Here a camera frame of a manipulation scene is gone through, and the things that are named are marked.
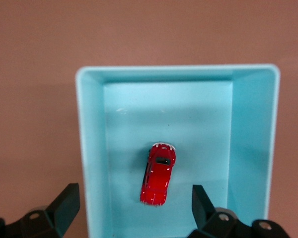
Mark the red beetle toy car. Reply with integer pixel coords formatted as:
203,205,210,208
139,141,177,207

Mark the blue plastic box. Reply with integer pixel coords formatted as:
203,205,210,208
74,63,282,238

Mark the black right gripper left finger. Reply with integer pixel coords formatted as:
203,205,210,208
0,182,80,238

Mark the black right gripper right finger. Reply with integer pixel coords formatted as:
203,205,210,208
187,184,293,238

